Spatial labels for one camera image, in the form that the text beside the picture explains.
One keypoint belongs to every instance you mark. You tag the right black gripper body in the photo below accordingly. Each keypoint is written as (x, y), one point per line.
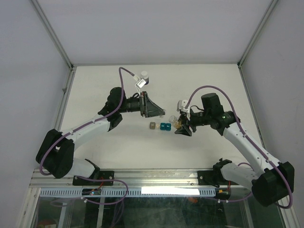
(193, 121)

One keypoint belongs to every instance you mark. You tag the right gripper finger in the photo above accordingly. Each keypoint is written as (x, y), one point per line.
(184, 130)
(183, 118)

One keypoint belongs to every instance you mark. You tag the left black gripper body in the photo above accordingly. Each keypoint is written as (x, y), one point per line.
(142, 104)

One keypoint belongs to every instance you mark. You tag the amber pill bottle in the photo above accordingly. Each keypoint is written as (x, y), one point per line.
(175, 122)

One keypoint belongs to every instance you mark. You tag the tan pill box compartment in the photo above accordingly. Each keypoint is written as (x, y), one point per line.
(153, 126)

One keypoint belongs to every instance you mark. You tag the teal pill box compartments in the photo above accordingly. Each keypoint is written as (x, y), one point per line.
(165, 126)

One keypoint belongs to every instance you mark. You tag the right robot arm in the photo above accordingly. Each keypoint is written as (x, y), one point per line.
(269, 179)

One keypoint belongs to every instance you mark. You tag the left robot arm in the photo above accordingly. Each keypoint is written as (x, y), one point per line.
(56, 154)

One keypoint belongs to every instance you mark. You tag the white cap dark bottle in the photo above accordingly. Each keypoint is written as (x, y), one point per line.
(145, 76)

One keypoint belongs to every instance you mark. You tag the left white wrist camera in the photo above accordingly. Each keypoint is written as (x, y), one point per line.
(140, 83)

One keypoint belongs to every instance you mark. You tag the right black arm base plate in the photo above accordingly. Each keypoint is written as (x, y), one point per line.
(210, 177)

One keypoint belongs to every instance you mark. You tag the aluminium front rail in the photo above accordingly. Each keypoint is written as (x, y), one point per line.
(135, 178)

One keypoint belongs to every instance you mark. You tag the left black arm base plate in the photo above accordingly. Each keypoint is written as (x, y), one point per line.
(103, 178)

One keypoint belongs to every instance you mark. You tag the grey slotted cable duct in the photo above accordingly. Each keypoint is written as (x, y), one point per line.
(130, 192)

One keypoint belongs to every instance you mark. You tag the right aluminium frame post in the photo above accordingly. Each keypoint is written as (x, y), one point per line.
(267, 14)

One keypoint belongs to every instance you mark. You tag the aluminium frame post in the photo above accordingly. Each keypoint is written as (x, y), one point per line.
(267, 14)
(51, 32)

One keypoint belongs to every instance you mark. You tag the left aluminium frame post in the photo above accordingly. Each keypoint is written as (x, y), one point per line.
(51, 32)

